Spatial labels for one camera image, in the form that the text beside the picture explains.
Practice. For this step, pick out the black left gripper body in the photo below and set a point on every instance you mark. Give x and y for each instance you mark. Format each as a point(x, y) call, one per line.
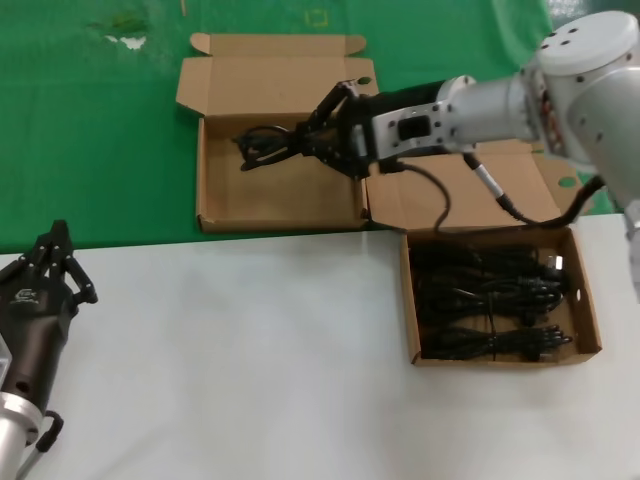
point(35, 330)

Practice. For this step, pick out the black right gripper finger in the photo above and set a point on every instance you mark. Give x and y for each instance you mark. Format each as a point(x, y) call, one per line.
point(335, 107)
point(335, 150)

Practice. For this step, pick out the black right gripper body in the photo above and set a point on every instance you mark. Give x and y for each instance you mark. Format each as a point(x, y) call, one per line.
point(360, 130)

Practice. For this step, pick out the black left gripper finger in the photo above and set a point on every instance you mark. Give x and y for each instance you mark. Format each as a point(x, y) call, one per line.
point(40, 255)
point(67, 265)

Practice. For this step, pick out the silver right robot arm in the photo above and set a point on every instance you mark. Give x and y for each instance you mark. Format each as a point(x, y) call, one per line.
point(575, 100)

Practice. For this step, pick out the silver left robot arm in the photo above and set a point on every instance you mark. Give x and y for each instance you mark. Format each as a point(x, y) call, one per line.
point(12, 435)

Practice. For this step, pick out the open brown cardboard box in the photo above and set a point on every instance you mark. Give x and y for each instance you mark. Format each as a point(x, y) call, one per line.
point(280, 200)
point(410, 200)

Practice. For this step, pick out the green table cloth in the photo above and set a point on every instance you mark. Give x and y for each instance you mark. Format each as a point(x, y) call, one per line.
point(75, 150)

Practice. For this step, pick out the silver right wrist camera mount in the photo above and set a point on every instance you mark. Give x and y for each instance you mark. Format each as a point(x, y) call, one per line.
point(385, 130)

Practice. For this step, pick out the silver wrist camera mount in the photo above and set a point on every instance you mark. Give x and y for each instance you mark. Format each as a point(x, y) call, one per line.
point(385, 130)
point(3, 360)

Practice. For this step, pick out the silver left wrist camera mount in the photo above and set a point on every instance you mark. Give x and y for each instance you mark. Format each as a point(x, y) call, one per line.
point(3, 360)

